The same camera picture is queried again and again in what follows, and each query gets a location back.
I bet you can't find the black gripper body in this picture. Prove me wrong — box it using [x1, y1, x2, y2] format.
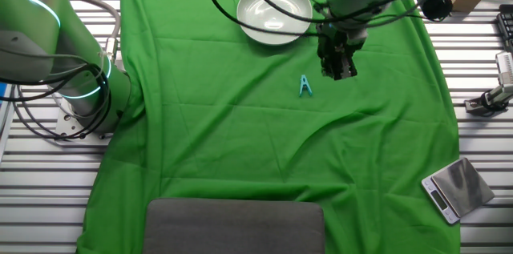
[316, 24, 366, 62]

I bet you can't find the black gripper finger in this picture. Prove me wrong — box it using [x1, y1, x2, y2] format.
[320, 56, 337, 80]
[337, 57, 358, 81]

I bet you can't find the blue plastic clothespin clamp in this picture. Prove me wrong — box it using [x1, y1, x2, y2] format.
[298, 74, 314, 98]

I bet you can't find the green cloth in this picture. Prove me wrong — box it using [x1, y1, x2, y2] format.
[75, 0, 462, 254]

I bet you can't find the silver digital kitchen scale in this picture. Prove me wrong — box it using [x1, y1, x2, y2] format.
[420, 156, 496, 226]

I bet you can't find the black keyboard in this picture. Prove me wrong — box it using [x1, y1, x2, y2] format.
[495, 3, 513, 53]

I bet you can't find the grey cushion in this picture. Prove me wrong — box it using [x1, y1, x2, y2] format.
[143, 197, 326, 254]

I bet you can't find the metal camera mount arm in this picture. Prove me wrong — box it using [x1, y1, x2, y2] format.
[463, 84, 513, 118]

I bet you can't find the silver exterior camera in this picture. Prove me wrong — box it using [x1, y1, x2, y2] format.
[495, 50, 513, 86]

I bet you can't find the grey robot base hose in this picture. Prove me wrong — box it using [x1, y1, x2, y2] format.
[66, 0, 122, 65]

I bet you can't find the black base cable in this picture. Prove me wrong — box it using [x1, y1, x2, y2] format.
[0, 62, 112, 142]

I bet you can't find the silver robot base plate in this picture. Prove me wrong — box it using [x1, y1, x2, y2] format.
[53, 107, 114, 142]

